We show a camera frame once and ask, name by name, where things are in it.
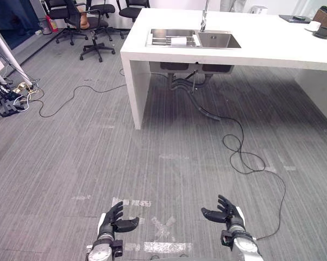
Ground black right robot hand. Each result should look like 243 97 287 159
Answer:
201 194 246 229

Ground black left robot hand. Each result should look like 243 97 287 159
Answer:
98 201 140 235

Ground stainless steel double sink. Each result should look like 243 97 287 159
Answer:
144 28 242 74

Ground chrome sink faucet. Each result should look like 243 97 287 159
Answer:
199 0 211 33

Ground white kitchen island counter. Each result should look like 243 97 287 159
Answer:
120 7 327 131

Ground black office chair with armrests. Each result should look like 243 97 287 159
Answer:
62 0 116 63

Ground tan bag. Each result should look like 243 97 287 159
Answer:
79 11 91 30

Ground white countertop appliance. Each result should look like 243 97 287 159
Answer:
250 5 268 15

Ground black mesh waste basket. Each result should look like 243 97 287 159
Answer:
38 20 53 36

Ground black mesh office chair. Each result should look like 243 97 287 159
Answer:
116 0 151 40
43 0 89 46
87 0 117 42

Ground brown woven basket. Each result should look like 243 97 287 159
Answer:
312 7 327 28

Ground long black looped floor cable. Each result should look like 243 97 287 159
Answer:
219 116 287 241

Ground thin black floor cable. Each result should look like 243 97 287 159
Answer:
39 83 127 118

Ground grey sink drain hoses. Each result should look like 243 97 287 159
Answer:
167 71 222 122

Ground tangled power strip and cables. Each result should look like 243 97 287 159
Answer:
0 79 45 118

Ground white desk frame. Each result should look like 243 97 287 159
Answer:
0 17 33 86

